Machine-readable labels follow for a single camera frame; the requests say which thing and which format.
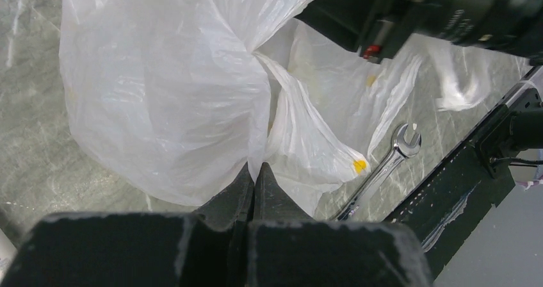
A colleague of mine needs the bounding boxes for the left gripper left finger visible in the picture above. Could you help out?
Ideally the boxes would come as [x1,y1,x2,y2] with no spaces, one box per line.
[1,167,254,286]

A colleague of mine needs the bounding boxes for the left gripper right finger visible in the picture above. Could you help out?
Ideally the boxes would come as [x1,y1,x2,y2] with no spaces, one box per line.
[247,163,433,286]

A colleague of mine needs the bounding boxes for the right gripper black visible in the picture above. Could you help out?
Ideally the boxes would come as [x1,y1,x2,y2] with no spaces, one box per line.
[296,0,417,63]

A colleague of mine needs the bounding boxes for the translucent white plastic bag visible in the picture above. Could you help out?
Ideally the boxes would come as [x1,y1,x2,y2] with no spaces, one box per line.
[60,0,490,214]

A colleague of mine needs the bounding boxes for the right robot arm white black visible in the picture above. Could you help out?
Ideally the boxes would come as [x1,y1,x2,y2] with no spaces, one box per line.
[297,0,542,66]

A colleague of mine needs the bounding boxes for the silver open-end wrench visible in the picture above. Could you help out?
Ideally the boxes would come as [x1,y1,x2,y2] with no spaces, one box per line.
[330,123,422,221]

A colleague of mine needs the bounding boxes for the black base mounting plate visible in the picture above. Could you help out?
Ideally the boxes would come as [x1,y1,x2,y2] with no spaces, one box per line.
[387,66,542,277]

